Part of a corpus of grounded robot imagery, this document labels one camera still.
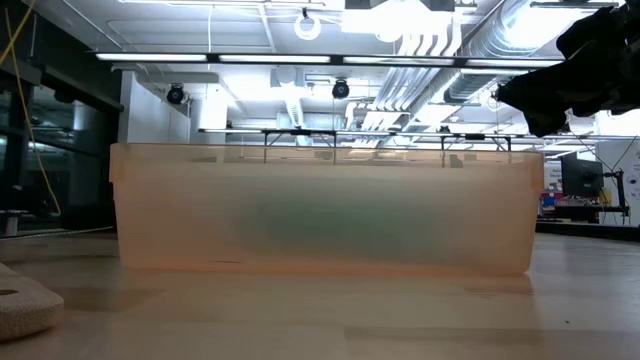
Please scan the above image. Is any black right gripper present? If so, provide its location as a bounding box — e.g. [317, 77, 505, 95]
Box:
[495, 29, 640, 138]

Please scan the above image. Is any black computer monitor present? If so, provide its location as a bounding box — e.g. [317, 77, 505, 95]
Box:
[559, 152, 605, 199]

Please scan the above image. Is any white poster board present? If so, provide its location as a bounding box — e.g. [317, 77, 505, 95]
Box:
[594, 138, 640, 227]

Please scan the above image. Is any cluttered black desk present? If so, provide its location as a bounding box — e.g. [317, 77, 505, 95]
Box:
[537, 192, 632, 225]

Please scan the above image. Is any black monitor stand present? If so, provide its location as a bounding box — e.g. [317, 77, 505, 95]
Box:
[602, 168, 632, 217]

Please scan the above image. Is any translucent orange plastic bin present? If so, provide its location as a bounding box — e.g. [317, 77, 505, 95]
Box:
[108, 141, 547, 277]

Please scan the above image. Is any beige speckled rounded pad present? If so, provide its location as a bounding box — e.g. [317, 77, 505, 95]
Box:
[0, 261, 66, 343]

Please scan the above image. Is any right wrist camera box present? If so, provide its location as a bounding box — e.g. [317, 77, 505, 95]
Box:
[556, 5, 624, 60]

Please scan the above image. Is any distant black gantry frame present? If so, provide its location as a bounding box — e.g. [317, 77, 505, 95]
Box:
[198, 127, 522, 166]

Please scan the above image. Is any white hanging ring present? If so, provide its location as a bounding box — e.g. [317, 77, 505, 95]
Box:
[293, 10, 323, 42]

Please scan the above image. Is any yellow power cable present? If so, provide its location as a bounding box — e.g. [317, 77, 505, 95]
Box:
[0, 0, 63, 217]

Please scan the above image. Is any short silver metal post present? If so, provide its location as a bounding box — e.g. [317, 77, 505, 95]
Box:
[0, 208, 25, 238]

